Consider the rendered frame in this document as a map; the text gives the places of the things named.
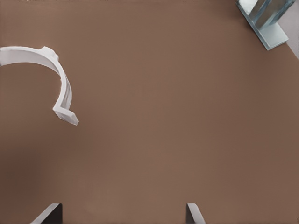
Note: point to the white drainage pipe clamp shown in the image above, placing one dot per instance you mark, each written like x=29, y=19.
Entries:
x=61, y=77

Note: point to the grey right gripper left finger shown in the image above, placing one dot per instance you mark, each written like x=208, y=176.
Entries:
x=51, y=214

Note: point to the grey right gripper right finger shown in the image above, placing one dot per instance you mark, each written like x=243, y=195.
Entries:
x=193, y=214

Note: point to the silver frame post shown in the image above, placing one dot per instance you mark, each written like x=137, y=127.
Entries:
x=266, y=21

